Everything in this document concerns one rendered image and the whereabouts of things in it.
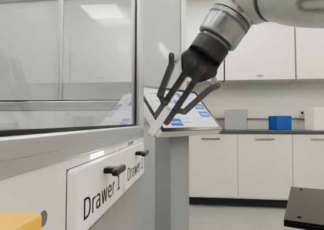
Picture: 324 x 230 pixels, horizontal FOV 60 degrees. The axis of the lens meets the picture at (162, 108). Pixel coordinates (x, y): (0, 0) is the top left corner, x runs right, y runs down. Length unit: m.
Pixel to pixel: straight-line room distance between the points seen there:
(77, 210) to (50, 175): 0.09
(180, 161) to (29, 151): 1.23
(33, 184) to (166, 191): 1.19
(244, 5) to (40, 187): 0.46
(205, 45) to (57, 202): 0.38
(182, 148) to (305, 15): 1.18
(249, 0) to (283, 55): 3.46
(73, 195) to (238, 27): 0.43
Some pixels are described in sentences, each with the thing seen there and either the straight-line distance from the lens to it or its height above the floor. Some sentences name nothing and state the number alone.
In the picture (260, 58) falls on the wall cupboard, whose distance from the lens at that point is 3.94.
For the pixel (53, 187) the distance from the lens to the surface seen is 0.46.
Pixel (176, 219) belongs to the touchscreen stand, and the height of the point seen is 0.49.
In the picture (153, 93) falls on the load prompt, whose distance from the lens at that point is 1.47.
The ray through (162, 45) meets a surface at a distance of 2.23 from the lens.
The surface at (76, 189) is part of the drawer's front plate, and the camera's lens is 0.49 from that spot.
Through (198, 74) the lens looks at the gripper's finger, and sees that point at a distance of 0.58.
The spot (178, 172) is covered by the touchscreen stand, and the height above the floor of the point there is 0.73.
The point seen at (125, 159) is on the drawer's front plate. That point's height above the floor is 0.90.
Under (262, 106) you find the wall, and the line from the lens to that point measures 4.23.
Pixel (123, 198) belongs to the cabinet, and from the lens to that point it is 0.86.
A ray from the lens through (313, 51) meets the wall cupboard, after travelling 4.14.
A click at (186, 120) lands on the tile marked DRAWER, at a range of 1.48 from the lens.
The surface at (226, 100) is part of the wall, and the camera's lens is 4.15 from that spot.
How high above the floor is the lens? 1.01
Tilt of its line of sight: 3 degrees up
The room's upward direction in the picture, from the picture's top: straight up
